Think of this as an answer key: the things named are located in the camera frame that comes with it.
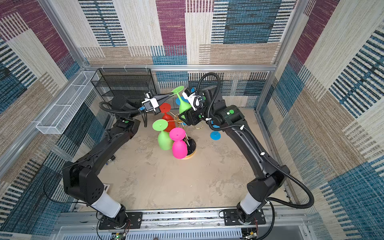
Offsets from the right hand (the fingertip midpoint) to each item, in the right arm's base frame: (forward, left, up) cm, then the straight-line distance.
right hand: (185, 115), depth 69 cm
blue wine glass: (+13, -18, -35) cm, 42 cm away
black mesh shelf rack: (+42, +37, -11) cm, 57 cm away
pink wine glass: (-8, +4, -14) cm, 16 cm away
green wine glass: (-4, +11, -15) cm, 19 cm away
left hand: (+2, +5, +13) cm, 14 cm away
